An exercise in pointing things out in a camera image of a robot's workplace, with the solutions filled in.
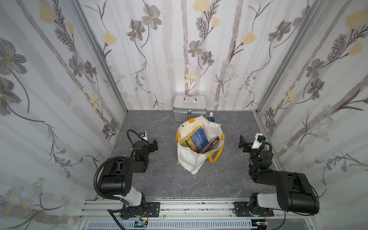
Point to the small green circuit board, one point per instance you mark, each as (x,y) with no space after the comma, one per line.
(141,224)

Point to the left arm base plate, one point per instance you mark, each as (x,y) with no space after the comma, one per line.
(149,209)

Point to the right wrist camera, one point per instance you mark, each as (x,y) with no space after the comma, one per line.
(259,140)

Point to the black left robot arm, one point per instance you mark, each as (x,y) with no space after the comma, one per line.
(114,178)

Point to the pink red cover book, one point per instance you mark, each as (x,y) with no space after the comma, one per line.
(209,145)

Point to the white canvas bag yellow handles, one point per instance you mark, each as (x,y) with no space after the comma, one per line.
(193,161)

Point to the silver aluminium case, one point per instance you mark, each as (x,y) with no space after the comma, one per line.
(186,107)

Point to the blue landscape cover book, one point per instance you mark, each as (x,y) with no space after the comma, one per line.
(196,140)

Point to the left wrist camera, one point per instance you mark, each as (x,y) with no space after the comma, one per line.
(143,135)

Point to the small right circuit board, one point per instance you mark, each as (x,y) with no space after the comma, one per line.
(259,224)

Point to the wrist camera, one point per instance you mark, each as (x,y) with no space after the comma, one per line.
(259,140)
(143,135)

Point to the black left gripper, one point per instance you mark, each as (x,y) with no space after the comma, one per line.
(154,145)

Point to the white slotted cable duct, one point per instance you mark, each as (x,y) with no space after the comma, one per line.
(197,224)

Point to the aluminium mounting rail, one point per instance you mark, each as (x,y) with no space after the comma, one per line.
(170,208)

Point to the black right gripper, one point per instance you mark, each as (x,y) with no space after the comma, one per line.
(244,145)

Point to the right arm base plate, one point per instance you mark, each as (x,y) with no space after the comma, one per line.
(245,209)

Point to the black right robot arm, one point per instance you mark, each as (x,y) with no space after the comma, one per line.
(293,193)

